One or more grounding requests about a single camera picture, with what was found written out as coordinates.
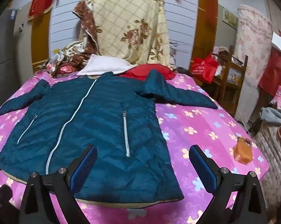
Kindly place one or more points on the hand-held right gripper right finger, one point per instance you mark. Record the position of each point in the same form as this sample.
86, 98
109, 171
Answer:
202, 168

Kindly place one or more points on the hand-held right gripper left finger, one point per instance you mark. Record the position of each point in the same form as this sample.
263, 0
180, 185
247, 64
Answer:
83, 168

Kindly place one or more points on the teal quilted jacket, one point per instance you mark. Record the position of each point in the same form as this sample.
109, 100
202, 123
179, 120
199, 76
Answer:
96, 121

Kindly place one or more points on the pink floral bed sheet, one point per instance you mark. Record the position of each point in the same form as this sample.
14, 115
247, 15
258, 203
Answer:
189, 126

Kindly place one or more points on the orange snack packet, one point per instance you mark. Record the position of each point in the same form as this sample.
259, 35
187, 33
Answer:
243, 151

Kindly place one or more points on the grey cloth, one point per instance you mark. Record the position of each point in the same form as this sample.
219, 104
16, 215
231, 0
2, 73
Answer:
274, 117

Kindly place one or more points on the red shopping bag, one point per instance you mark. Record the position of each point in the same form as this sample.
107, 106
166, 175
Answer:
204, 70

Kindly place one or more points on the wooden chair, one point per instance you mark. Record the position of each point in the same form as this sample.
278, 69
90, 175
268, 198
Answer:
230, 73

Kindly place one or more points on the white folded cloth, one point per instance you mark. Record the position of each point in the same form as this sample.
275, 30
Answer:
103, 66

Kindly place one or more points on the clear plastic bag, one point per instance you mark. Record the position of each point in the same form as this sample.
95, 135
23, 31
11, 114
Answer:
55, 61

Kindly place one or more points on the red cloth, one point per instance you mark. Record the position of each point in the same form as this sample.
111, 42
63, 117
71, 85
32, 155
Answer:
140, 71

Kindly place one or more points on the brown patterned blanket pile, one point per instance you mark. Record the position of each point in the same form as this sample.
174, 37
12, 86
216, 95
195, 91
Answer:
72, 51

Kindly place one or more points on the red hanging bag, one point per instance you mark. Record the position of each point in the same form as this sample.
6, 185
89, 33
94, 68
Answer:
272, 72

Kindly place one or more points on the grey refrigerator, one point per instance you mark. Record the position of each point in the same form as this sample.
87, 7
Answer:
5, 51

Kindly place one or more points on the white paper bag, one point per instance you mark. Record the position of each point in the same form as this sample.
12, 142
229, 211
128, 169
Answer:
280, 42

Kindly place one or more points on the cream floral quilt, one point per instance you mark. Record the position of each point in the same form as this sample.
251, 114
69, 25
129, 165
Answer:
126, 23

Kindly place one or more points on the wall poster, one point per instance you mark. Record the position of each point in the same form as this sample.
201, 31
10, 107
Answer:
230, 17

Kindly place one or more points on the red velvet wall banner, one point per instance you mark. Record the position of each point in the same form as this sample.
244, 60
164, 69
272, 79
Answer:
42, 0

